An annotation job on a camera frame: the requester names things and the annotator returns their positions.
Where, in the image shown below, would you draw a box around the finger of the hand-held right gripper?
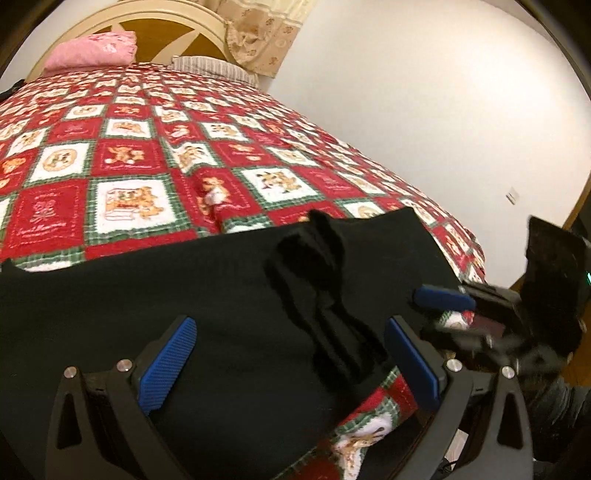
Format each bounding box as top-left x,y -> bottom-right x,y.
419,322 -> 561,376
412,282 -> 525,324

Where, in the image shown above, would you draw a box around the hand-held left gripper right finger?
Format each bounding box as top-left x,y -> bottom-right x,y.
385,315 -> 537,480

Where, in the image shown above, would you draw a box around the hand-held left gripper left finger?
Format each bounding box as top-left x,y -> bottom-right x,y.
45,315 -> 198,480

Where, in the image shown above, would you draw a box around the black pants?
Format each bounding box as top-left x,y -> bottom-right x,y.
0,208 -> 462,480

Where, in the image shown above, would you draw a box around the red checked bear-print blanket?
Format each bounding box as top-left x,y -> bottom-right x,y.
0,62 -> 488,480

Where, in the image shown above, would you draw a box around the striped pillow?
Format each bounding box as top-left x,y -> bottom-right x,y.
168,55 -> 259,86

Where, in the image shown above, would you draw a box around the beige floral curtain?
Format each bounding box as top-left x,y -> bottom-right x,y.
203,0 -> 315,77

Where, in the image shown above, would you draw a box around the pink pillow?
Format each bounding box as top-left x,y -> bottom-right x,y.
44,31 -> 138,72

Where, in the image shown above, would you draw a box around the cream and wood headboard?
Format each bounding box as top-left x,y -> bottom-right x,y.
28,0 -> 232,81

